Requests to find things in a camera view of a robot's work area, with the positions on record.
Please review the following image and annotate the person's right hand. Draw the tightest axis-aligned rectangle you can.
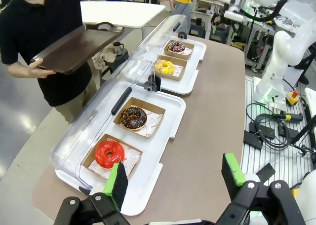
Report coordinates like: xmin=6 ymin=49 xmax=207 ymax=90
xmin=26 ymin=59 xmax=57 ymax=79

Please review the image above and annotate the white display tray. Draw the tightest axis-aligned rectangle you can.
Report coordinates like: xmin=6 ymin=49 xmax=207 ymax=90
xmin=158 ymin=35 xmax=207 ymax=95
xmin=54 ymin=88 xmax=186 ymax=216

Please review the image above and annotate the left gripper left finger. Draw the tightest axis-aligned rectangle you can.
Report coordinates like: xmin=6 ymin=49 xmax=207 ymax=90
xmin=53 ymin=160 xmax=131 ymax=225

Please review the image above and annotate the cardboard box of red donut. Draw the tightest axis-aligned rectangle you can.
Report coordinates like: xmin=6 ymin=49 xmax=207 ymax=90
xmin=81 ymin=133 xmax=143 ymax=180

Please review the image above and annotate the person in black shirt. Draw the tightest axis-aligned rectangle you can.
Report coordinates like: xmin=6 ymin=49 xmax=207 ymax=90
xmin=0 ymin=0 xmax=99 ymax=123

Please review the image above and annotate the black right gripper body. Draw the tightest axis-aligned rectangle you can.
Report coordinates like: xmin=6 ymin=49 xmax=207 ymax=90
xmin=210 ymin=12 xmax=224 ymax=28

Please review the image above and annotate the black tripod stand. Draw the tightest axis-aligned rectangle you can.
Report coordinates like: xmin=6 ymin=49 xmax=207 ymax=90
xmin=290 ymin=112 xmax=316 ymax=158

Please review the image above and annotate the chocolate sprinkled donut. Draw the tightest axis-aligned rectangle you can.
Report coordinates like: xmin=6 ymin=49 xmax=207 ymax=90
xmin=119 ymin=106 xmax=148 ymax=132

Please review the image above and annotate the person's right forearm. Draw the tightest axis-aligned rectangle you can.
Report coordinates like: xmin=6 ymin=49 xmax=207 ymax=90
xmin=6 ymin=62 xmax=29 ymax=77

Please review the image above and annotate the clear plastic tray lid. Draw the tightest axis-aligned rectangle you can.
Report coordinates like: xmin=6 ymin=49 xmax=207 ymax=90
xmin=50 ymin=59 xmax=158 ymax=195
xmin=130 ymin=14 xmax=188 ymax=72

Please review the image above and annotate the black power adapter box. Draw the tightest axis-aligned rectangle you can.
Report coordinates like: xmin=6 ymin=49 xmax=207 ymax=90
xmin=277 ymin=123 xmax=299 ymax=140
xmin=248 ymin=121 xmax=276 ymax=140
xmin=243 ymin=130 xmax=264 ymax=151

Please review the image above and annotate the paper liner under red donut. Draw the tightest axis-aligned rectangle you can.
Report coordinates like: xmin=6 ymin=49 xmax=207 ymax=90
xmin=88 ymin=143 xmax=143 ymax=178

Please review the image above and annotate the white rectangular table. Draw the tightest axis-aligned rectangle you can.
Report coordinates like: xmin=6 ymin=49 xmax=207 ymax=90
xmin=80 ymin=0 xmax=166 ymax=45

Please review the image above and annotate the dark brown serving tray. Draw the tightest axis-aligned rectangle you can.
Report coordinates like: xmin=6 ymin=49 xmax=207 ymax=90
xmin=30 ymin=21 xmax=128 ymax=75

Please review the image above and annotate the cardboard box of chocolate donut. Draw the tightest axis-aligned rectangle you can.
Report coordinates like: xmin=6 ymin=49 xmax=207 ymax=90
xmin=113 ymin=96 xmax=166 ymax=139

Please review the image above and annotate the white crumpled cloth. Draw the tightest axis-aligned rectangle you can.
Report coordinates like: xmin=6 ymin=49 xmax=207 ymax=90
xmin=94 ymin=51 xmax=116 ymax=70

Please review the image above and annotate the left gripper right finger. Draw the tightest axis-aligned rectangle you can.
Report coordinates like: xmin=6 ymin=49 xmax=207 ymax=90
xmin=216 ymin=152 xmax=307 ymax=225

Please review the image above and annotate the black stool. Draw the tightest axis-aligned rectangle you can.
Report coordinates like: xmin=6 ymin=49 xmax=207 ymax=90
xmin=189 ymin=17 xmax=207 ymax=38

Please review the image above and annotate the red emergency stop button box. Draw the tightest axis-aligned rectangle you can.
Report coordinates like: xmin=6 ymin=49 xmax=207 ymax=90
xmin=285 ymin=90 xmax=300 ymax=107

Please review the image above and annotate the purple glazed donut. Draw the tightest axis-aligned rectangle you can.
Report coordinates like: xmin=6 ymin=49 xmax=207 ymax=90
xmin=167 ymin=40 xmax=186 ymax=53

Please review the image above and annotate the cardboard box of purple donut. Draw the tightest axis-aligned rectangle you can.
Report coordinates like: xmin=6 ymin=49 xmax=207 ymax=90
xmin=163 ymin=38 xmax=195 ymax=60

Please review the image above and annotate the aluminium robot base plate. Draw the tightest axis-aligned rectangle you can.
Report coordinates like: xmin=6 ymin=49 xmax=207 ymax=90
xmin=240 ymin=75 xmax=316 ymax=186

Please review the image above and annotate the wooden top workbench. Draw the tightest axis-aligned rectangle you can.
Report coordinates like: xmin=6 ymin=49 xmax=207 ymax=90
xmin=191 ymin=0 xmax=227 ymax=39

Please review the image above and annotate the metal mug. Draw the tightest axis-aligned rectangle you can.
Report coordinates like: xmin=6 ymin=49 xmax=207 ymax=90
xmin=113 ymin=41 xmax=124 ymax=56

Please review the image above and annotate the black yellow enabling handle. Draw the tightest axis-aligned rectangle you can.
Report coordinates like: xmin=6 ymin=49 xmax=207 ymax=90
xmin=270 ymin=112 xmax=304 ymax=124

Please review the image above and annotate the black cable bundle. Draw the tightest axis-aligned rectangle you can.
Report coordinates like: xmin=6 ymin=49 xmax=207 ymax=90
xmin=246 ymin=103 xmax=292 ymax=148

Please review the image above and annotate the black side table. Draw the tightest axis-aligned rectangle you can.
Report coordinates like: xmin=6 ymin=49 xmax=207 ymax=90
xmin=101 ymin=48 xmax=129 ymax=80

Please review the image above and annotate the cardboard box of yellow donut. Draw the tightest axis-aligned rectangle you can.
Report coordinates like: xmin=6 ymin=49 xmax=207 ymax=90
xmin=154 ymin=54 xmax=188 ymax=82

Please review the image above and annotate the yellow sprinkled donut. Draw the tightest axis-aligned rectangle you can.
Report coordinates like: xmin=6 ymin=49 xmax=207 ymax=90
xmin=154 ymin=59 xmax=175 ymax=76

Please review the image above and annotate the red glazed donut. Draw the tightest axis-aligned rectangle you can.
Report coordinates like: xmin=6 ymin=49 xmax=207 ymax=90
xmin=94 ymin=140 xmax=125 ymax=170

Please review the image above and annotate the paper liner under yellow donut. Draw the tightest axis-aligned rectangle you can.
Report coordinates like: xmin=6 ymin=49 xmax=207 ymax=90
xmin=171 ymin=62 xmax=185 ymax=78

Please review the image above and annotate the paper liner under chocolate donut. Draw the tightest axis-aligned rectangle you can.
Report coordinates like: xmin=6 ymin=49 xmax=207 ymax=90
xmin=129 ymin=104 xmax=164 ymax=139

